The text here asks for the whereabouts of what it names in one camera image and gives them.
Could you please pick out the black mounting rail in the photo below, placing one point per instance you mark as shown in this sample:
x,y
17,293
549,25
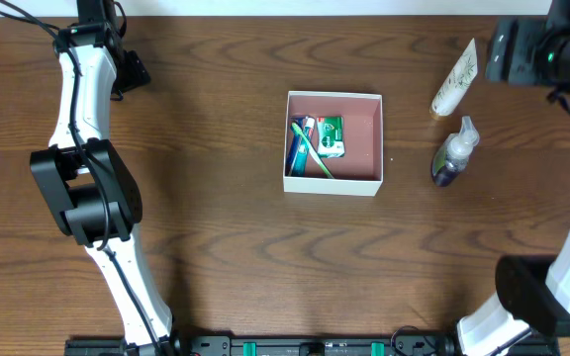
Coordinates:
x,y
419,343

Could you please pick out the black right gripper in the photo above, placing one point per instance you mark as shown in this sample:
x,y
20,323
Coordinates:
x,y
499,50

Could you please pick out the clear pump bottle purple liquid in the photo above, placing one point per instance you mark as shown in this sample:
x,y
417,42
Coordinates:
x,y
453,156

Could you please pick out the green Dettol soap bar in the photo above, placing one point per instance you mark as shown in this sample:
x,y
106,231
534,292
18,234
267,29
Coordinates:
x,y
330,137

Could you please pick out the white floral lotion tube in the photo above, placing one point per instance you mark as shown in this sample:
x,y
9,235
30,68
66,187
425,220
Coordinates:
x,y
456,84

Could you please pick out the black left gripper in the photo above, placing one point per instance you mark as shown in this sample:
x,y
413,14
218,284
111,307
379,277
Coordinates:
x,y
134,72

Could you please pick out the white box pink interior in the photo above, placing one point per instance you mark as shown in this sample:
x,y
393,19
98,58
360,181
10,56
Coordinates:
x,y
360,171

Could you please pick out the blue disposable razor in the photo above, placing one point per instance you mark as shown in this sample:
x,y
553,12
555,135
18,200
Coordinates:
x,y
294,145

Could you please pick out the small toothpaste tube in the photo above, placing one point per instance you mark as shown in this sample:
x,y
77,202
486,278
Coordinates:
x,y
299,167

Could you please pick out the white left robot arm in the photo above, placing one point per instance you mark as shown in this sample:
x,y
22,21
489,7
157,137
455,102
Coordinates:
x,y
88,188

